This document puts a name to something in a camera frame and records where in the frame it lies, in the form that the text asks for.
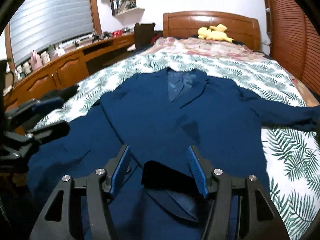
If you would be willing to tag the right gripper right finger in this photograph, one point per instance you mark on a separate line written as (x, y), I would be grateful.
(257, 218)

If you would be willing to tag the pink bottle on desk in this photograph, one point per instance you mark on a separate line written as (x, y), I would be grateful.
(35, 61)

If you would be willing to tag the dark wooden chair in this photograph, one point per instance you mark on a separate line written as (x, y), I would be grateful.
(143, 34)

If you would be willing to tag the wooden louvered wardrobe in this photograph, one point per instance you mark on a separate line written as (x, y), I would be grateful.
(294, 41)

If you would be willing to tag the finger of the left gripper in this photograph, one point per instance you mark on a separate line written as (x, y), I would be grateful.
(28, 114)
(50, 132)

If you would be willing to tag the grey window blind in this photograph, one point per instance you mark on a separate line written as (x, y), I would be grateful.
(38, 24)

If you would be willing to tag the wooden bed headboard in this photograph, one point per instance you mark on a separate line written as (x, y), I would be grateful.
(186, 23)

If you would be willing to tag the yellow plush toy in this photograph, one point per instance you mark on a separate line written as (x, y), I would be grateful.
(216, 33)

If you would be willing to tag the floral pink bed sheet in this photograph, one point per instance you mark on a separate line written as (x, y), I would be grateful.
(208, 48)

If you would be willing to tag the leaf print bed blanket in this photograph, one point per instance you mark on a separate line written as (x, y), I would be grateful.
(292, 156)

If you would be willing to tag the navy blue suit jacket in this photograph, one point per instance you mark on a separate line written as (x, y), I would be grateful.
(159, 115)

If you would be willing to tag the red item on desk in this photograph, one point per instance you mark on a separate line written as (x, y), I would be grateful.
(117, 33)

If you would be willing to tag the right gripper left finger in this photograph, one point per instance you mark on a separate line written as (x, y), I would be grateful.
(60, 217)

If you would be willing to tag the long wooden desk cabinet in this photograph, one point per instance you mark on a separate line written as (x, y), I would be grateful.
(69, 69)

